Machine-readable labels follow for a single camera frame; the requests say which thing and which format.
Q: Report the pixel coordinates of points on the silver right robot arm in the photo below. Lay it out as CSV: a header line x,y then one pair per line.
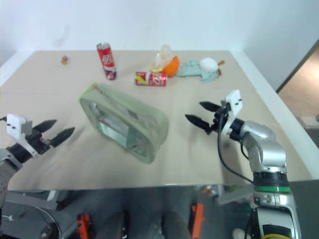
x,y
266,149

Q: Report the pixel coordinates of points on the green transparent zipper pouch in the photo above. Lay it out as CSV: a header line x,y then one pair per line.
x,y
129,117

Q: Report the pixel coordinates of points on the white round plush toy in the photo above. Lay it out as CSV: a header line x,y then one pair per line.
x,y
208,65

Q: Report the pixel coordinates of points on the grey metal frame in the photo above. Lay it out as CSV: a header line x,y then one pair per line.
x,y
30,199

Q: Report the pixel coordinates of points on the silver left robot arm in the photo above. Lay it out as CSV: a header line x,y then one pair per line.
x,y
5,169

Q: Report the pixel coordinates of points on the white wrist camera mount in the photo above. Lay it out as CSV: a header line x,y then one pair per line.
x,y
15,125
234,102

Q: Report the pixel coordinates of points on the brown wooden door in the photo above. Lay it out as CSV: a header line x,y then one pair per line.
x,y
302,62

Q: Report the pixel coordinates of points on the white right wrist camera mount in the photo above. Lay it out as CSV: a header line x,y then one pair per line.
x,y
234,102

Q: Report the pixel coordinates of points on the orange black tool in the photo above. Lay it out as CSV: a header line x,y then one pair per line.
x,y
83,225
198,219

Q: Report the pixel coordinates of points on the light green cloth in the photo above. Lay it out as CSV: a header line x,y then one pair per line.
x,y
192,68

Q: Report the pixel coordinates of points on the small red toy figure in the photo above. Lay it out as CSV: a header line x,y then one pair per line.
x,y
65,59

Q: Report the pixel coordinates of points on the short red soda can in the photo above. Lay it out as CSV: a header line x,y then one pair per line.
x,y
150,79

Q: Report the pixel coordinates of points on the tall red soda can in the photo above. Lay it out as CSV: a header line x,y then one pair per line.
x,y
107,61

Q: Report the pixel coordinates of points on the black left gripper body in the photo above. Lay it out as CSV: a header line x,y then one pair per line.
x,y
40,144

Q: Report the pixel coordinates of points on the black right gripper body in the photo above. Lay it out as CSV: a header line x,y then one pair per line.
x,y
219,119

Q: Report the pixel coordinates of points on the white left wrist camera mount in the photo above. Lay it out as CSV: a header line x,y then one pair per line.
x,y
15,125

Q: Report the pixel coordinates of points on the orange plastic bowl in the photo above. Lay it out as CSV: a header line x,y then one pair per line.
x,y
172,67

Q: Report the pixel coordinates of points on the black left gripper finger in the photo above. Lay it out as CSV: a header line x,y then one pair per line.
x,y
62,135
46,125

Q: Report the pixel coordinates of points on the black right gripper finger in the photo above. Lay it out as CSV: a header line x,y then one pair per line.
x,y
210,106
198,121

